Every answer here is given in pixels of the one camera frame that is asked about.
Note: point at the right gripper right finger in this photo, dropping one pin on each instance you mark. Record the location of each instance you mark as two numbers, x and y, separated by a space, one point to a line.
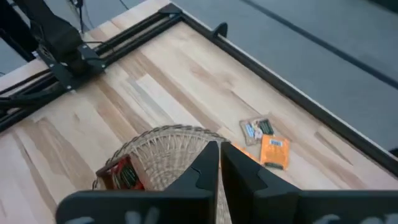
239 180

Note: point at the red strawberry tea packet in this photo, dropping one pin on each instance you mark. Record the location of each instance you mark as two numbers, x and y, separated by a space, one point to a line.
124 177

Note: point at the round woven straw placemat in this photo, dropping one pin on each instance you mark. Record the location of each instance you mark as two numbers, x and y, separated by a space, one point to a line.
168 149

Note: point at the beige vanilla tea packet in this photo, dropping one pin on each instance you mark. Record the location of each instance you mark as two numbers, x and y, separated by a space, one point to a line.
256 130

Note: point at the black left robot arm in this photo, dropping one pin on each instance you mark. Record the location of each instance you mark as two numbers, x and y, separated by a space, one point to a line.
59 34

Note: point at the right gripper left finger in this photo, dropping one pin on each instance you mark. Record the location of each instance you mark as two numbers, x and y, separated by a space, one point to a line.
203 174

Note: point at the black hook clamp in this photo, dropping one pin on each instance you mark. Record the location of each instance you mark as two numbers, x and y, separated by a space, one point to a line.
221 31

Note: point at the wooden three-compartment tea box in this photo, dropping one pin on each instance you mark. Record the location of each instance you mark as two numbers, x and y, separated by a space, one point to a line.
103 179

